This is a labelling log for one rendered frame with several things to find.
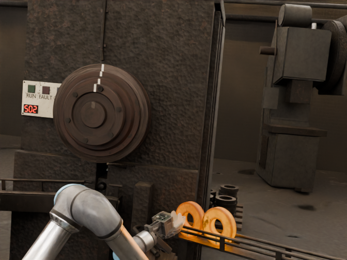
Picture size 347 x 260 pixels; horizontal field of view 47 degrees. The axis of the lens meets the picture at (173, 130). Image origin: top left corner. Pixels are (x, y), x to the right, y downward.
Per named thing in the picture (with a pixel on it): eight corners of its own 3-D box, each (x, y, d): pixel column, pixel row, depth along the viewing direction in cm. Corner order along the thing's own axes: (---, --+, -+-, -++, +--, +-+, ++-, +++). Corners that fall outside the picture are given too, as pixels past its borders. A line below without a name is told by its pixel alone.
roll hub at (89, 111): (66, 141, 190) (69, 81, 187) (123, 147, 186) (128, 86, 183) (61, 142, 184) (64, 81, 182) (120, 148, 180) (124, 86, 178)
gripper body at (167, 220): (174, 215, 161) (153, 230, 153) (177, 234, 164) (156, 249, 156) (161, 210, 166) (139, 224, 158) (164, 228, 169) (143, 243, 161)
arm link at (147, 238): (148, 255, 153) (134, 248, 159) (156, 249, 156) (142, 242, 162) (145, 239, 151) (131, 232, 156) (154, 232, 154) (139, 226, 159)
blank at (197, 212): (179, 198, 182) (174, 199, 179) (206, 204, 171) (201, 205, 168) (179, 232, 182) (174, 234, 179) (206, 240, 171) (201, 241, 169)
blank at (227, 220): (206, 204, 171) (201, 205, 168) (237, 209, 160) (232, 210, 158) (206, 240, 171) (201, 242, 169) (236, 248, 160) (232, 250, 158)
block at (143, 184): (135, 226, 203) (139, 179, 200) (151, 228, 201) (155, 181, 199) (129, 233, 192) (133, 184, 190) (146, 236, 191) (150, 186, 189)
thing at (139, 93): (56, 155, 202) (61, 61, 198) (146, 165, 196) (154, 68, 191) (49, 157, 196) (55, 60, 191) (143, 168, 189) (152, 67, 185)
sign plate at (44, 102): (23, 114, 213) (25, 80, 211) (69, 119, 209) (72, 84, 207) (20, 114, 210) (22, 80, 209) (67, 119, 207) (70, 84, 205)
